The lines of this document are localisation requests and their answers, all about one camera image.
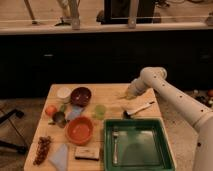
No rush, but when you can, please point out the yellow banana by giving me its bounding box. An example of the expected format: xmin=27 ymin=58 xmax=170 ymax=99
xmin=118 ymin=92 xmax=136 ymax=100

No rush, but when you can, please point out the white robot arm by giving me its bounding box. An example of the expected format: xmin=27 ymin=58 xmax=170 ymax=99
xmin=126 ymin=67 xmax=213 ymax=171

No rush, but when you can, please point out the green translucent cup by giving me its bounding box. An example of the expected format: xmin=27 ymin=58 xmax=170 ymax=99
xmin=95 ymin=105 xmax=106 ymax=120

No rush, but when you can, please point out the dark red bowl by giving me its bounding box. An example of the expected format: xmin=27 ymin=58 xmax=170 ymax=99
xmin=70 ymin=87 xmax=92 ymax=107

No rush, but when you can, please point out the blue plastic piece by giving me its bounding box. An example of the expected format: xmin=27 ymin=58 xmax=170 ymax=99
xmin=67 ymin=106 xmax=83 ymax=121

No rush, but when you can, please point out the white cup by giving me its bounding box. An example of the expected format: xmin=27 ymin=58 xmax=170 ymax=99
xmin=56 ymin=87 xmax=71 ymax=103

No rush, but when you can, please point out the silver fork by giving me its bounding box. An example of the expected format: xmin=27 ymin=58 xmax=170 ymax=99
xmin=112 ymin=127 xmax=119 ymax=165

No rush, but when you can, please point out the orange bowl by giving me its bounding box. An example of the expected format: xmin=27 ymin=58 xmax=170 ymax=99
xmin=65 ymin=116 xmax=93 ymax=145

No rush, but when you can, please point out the metal cup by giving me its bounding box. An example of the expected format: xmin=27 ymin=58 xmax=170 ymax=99
xmin=52 ymin=112 xmax=66 ymax=128

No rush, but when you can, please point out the orange fruit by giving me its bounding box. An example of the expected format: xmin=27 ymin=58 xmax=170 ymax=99
xmin=45 ymin=105 xmax=57 ymax=117

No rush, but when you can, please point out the wooden table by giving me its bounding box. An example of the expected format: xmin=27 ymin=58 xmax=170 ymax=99
xmin=24 ymin=84 xmax=164 ymax=171

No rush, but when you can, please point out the green plastic tray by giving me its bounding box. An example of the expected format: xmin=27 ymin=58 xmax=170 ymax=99
xmin=104 ymin=119 xmax=176 ymax=171

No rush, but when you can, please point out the light blue cloth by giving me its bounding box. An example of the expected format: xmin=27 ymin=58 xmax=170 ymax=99
xmin=49 ymin=144 xmax=68 ymax=171

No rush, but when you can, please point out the black chair base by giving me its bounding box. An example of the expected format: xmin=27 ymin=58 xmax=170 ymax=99
xmin=0 ymin=108 xmax=28 ymax=156

